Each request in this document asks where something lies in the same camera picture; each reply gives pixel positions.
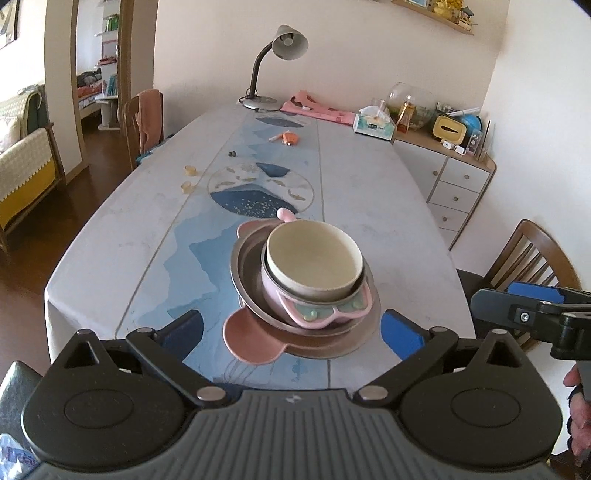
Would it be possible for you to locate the pink bear-shaped plate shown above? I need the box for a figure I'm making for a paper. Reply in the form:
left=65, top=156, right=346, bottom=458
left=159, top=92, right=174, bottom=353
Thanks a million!
left=221, top=218, right=383, bottom=365

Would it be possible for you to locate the large stainless steel bowl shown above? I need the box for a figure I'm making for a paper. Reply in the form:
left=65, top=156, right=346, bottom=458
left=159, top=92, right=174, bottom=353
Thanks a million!
left=230, top=220, right=381, bottom=338

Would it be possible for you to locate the pink pot with steel insert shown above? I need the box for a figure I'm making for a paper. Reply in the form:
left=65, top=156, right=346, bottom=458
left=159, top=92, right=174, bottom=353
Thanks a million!
left=260, top=207, right=374, bottom=331

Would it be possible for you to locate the cream round bowl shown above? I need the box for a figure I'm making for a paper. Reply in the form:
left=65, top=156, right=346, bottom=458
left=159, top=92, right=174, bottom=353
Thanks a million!
left=266, top=219, right=363, bottom=302

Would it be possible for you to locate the person right hand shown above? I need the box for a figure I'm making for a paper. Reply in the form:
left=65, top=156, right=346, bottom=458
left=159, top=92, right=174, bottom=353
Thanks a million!
left=563, top=365, right=591, bottom=457

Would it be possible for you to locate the wooden chair right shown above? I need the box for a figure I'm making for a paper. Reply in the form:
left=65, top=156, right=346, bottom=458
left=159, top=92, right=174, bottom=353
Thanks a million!
left=455, top=218, right=583, bottom=351

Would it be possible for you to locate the white sideboard cabinet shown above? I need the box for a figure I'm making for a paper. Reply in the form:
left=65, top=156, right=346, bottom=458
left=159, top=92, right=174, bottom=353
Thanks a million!
left=393, top=131, right=497, bottom=248

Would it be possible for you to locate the beige coaster near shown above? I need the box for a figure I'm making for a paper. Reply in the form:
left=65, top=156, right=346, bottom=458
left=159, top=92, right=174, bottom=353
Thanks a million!
left=180, top=181, right=193, bottom=194

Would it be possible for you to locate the beige coaster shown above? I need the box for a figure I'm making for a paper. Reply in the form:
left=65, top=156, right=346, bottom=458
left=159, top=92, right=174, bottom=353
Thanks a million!
left=180, top=181, right=193, bottom=194
left=184, top=166, right=197, bottom=177

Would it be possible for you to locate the beige coaster far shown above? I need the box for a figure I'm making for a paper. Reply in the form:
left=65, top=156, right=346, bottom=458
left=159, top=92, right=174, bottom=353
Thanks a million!
left=184, top=166, right=197, bottom=177

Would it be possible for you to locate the blue globe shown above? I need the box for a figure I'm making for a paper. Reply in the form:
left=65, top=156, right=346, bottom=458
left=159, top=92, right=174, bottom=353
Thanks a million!
left=459, top=114, right=482, bottom=140

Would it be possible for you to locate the yellow box on cabinet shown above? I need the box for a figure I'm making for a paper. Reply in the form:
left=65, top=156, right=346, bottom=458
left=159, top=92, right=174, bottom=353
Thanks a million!
left=432, top=115, right=467, bottom=145

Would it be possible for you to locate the tissue box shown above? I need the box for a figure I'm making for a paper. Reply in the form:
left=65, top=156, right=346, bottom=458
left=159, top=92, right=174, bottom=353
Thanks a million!
left=353, top=103, right=394, bottom=141

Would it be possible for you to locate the wooden chair with pink towel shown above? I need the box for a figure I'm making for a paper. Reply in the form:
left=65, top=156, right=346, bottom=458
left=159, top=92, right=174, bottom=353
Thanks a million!
left=122, top=89, right=164, bottom=170

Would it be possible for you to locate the orange tape dispenser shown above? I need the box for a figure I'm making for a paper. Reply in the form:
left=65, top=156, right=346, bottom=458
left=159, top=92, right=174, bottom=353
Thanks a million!
left=281, top=131, right=300, bottom=146

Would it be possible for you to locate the sofa with yellow cover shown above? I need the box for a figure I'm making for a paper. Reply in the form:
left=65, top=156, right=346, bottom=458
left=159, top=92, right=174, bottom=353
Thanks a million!
left=0, top=84, right=66, bottom=252

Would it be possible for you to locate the glass jar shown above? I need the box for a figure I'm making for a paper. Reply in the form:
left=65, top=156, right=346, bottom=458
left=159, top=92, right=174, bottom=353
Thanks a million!
left=386, top=82, right=437, bottom=133

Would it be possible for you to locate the pink cloth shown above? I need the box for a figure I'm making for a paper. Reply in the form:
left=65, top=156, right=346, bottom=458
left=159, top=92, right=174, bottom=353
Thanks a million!
left=280, top=90, right=356, bottom=126

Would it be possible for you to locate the grey desk lamp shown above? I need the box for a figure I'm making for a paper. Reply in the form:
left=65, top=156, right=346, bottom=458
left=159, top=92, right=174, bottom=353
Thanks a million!
left=238, top=24, right=308, bottom=113

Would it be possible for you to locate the wall shelf with ornaments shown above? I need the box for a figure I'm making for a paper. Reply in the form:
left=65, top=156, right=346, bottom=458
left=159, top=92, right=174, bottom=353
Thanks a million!
left=392, top=0, right=474, bottom=35

